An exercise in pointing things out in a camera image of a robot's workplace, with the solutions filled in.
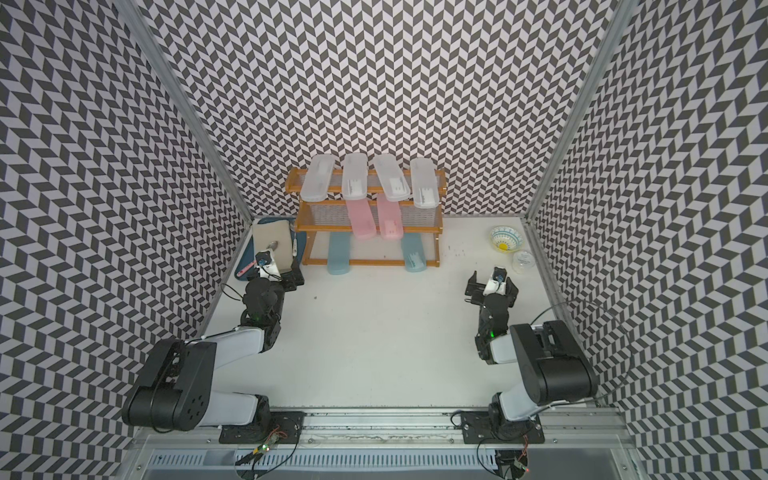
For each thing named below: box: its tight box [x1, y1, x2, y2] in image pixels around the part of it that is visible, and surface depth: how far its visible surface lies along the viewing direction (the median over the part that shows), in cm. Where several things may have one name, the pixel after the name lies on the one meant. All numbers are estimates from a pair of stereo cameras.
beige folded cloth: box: [252, 220, 293, 273], surface depth 114 cm
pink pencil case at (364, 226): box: [346, 199, 377, 240], surface depth 98 cm
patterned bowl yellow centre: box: [490, 226, 523, 253], surface depth 110 cm
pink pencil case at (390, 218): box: [377, 193, 404, 240], surface depth 96 cm
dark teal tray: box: [234, 217, 307, 281], surface depth 110 cm
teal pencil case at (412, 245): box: [401, 232, 427, 273], surface depth 104 cm
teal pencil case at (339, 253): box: [328, 232, 351, 275], surface depth 107 cm
